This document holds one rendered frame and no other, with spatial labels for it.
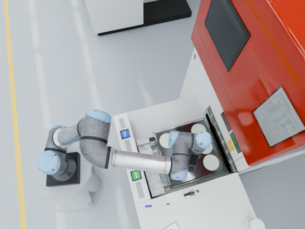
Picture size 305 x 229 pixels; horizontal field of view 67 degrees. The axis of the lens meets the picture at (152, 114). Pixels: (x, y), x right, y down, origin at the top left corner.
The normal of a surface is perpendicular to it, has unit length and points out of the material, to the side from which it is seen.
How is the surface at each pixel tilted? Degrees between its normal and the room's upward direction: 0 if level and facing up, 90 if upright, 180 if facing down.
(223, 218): 0
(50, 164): 9
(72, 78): 0
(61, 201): 0
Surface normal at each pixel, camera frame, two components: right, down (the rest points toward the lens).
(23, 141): 0.04, -0.38
